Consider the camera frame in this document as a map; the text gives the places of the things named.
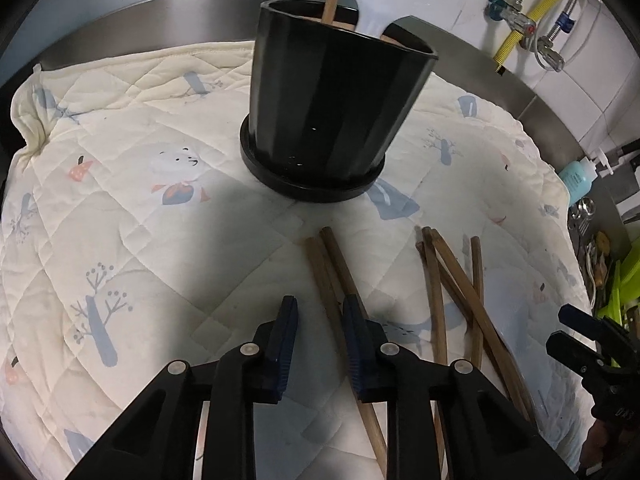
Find printed quilted cloth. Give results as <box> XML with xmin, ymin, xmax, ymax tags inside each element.
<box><xmin>0</xmin><ymin>40</ymin><xmax>596</xmax><ymax>480</ymax></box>

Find metal valve with teal handle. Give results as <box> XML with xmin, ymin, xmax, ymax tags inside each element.
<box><xmin>485</xmin><ymin>0</ymin><xmax>536</xmax><ymax>36</ymax></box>

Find black utensil holder pot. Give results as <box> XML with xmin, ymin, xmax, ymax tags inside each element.
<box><xmin>239</xmin><ymin>0</ymin><xmax>440</xmax><ymax>204</ymax></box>

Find green plastic rack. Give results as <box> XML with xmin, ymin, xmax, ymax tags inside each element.
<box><xmin>595</xmin><ymin>260</ymin><xmax>640</xmax><ymax>331</ymax></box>

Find metal angle valve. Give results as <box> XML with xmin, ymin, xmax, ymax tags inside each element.
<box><xmin>520</xmin><ymin>30</ymin><xmax>566</xmax><ymax>73</ymax></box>

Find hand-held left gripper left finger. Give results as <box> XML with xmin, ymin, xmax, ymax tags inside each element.
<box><xmin>70</xmin><ymin>295</ymin><xmax>301</xmax><ymax>480</ymax></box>

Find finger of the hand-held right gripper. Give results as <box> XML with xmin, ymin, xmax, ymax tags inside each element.
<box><xmin>557</xmin><ymin>304</ymin><xmax>608</xmax><ymax>341</ymax></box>
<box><xmin>545</xmin><ymin>332</ymin><xmax>608</xmax><ymax>376</ymax></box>

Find yellow corrugated hose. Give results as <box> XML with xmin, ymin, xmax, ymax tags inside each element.
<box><xmin>494</xmin><ymin>0</ymin><xmax>583</xmax><ymax>73</ymax></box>

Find blue pump bottle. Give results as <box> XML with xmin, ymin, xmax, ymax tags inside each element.
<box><xmin>557</xmin><ymin>152</ymin><xmax>616</xmax><ymax>206</ymax></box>

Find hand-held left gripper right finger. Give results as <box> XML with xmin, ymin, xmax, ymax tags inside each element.
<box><xmin>341</xmin><ymin>294</ymin><xmax>576</xmax><ymax>480</ymax></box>

